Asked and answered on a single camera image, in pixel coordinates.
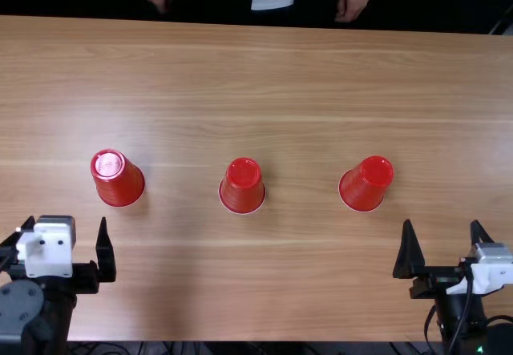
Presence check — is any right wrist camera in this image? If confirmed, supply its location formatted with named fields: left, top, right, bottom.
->
left=446, top=242, right=513, bottom=296

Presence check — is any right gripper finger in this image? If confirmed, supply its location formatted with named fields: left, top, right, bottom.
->
left=469, top=219, right=495, bottom=252
left=391, top=218, right=426, bottom=280

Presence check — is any black cable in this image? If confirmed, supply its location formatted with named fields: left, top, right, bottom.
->
left=423, top=303, right=441, bottom=355
left=446, top=268, right=476, bottom=355

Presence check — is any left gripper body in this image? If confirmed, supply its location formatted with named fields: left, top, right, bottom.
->
left=0, top=248, right=102, bottom=295

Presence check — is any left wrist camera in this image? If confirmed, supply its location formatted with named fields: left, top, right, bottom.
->
left=14, top=215, right=77, bottom=279

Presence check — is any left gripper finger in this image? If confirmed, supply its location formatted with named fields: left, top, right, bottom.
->
left=95, top=216, right=118, bottom=284
left=0, top=215, right=37, bottom=252

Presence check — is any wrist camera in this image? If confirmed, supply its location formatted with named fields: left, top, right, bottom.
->
left=446, top=242, right=513, bottom=296
left=14, top=215, right=77, bottom=279

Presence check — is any red cup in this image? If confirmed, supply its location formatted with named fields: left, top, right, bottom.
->
left=90, top=148, right=146, bottom=208
left=217, top=156, right=267, bottom=215
left=337, top=155, right=395, bottom=213

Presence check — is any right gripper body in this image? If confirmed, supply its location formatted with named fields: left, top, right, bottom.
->
left=408, top=264, right=469, bottom=301

